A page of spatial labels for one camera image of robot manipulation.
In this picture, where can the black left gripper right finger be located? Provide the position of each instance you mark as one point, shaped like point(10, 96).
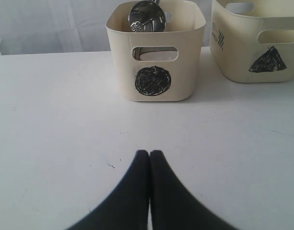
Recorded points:
point(173, 207)

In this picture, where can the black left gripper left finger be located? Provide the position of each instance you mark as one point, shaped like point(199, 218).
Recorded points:
point(127, 206)

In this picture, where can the cream bin with triangle mark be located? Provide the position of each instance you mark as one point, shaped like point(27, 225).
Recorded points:
point(255, 46)

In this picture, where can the steel mug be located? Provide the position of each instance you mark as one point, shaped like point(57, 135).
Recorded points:
point(147, 16)

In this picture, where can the cream bin with circle mark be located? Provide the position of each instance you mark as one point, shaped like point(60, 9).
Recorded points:
point(157, 80)

